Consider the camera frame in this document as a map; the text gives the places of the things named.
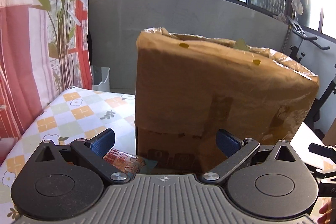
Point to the white plastic bin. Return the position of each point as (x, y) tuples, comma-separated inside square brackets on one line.
[(100, 78)]

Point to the red patterned curtain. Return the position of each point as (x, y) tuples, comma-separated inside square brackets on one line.
[(44, 50)]

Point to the checkered floral tablecloth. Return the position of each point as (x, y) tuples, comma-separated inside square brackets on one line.
[(76, 113)]

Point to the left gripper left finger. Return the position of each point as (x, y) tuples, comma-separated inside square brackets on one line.
[(91, 152)]

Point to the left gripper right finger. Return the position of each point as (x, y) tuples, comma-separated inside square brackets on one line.
[(238, 152)]

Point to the red white sausage packet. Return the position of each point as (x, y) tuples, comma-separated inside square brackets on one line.
[(125, 162)]

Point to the person's right hand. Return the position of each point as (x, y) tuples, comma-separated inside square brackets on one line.
[(325, 213)]

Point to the black exercise bike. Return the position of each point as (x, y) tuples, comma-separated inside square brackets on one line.
[(316, 53)]

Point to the cardboard box with plastic liner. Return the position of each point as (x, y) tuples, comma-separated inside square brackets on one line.
[(188, 87)]

